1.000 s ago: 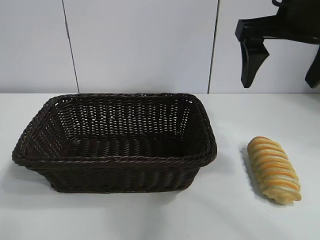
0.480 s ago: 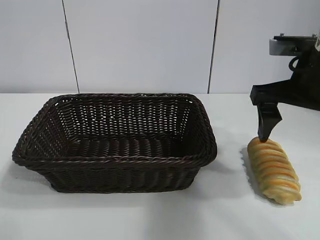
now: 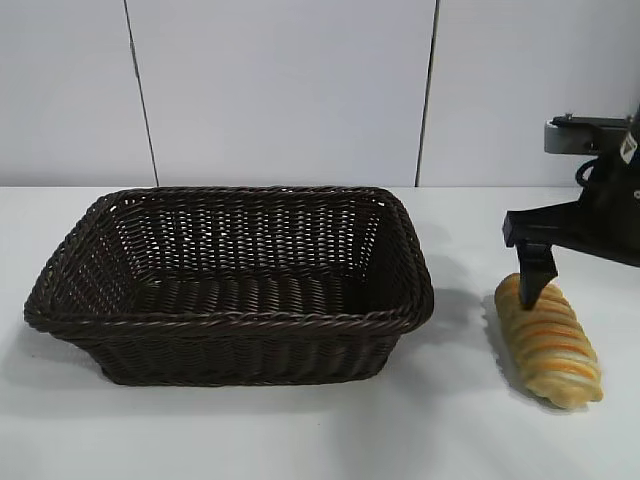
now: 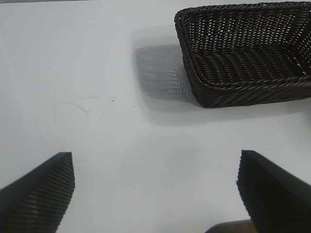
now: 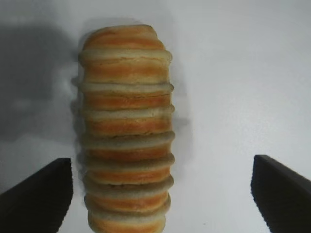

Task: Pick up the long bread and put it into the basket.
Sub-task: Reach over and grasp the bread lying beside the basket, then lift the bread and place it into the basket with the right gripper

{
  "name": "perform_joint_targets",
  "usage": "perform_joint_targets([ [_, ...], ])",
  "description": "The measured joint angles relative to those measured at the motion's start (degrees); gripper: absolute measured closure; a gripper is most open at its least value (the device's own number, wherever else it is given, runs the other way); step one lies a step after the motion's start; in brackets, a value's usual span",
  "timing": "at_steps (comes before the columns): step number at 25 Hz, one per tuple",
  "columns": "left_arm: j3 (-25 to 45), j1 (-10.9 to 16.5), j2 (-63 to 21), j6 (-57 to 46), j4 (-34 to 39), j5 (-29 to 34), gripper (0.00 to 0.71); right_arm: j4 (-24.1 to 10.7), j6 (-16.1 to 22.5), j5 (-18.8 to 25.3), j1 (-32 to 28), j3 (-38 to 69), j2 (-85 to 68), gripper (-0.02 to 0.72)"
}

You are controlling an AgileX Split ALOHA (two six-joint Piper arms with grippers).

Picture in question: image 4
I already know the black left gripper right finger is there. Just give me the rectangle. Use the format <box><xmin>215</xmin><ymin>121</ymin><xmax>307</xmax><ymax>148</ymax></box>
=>
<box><xmin>236</xmin><ymin>149</ymin><xmax>311</xmax><ymax>233</ymax></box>

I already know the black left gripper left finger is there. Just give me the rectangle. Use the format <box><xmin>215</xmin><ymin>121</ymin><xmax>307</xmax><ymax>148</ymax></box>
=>
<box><xmin>0</xmin><ymin>151</ymin><xmax>76</xmax><ymax>233</ymax></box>

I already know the dark brown woven basket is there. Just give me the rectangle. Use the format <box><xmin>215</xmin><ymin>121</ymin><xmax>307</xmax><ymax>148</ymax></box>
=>
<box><xmin>173</xmin><ymin>1</ymin><xmax>311</xmax><ymax>109</ymax></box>

